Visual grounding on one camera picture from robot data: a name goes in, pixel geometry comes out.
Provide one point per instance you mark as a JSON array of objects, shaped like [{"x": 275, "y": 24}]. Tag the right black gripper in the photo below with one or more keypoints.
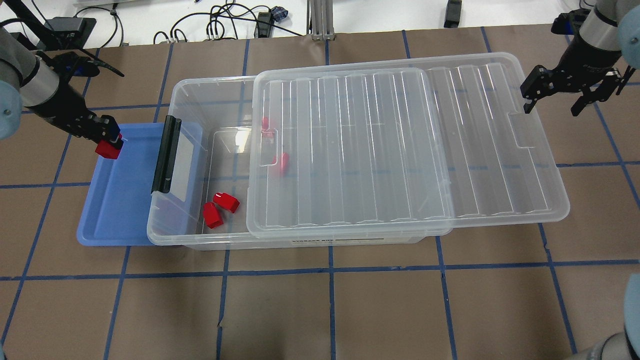
[{"x": 586, "y": 61}]

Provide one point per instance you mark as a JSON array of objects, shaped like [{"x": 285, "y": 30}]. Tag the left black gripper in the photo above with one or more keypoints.
[{"x": 66, "y": 113}]

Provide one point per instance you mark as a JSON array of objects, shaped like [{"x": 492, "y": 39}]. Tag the red block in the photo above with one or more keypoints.
[
  {"x": 266, "y": 130},
  {"x": 281, "y": 163},
  {"x": 109, "y": 150},
  {"x": 226, "y": 201},
  {"x": 211, "y": 215}
]

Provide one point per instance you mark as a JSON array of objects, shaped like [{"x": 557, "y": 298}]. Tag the clear plastic box lid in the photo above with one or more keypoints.
[{"x": 500, "y": 167}]

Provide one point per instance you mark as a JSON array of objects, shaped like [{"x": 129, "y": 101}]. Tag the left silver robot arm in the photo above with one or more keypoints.
[{"x": 41, "y": 84}]

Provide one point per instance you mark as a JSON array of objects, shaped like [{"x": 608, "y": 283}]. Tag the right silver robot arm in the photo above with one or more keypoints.
[{"x": 613, "y": 25}]

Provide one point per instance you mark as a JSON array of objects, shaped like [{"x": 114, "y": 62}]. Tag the clear plastic storage box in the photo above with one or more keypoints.
[{"x": 309, "y": 161}]

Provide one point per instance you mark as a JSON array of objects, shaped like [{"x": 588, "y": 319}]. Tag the red block in box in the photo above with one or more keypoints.
[
  {"x": 281, "y": 163},
  {"x": 211, "y": 215},
  {"x": 266, "y": 130},
  {"x": 226, "y": 201}
]

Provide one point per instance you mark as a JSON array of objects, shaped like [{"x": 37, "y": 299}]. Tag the blue plastic tray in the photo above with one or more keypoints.
[{"x": 121, "y": 208}]

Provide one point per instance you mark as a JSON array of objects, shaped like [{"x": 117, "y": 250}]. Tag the black power adapter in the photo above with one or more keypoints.
[{"x": 453, "y": 13}]

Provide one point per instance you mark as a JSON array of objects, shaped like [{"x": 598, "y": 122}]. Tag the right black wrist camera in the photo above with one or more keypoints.
[{"x": 569, "y": 23}]

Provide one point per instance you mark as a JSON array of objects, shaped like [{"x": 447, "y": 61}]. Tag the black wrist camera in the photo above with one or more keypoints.
[
  {"x": 569, "y": 23},
  {"x": 69, "y": 64}
]

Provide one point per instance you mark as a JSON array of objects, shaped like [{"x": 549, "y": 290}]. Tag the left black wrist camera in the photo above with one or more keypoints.
[{"x": 69, "y": 64}]

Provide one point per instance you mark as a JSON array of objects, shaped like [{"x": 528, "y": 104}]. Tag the aluminium frame post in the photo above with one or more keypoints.
[{"x": 320, "y": 20}]

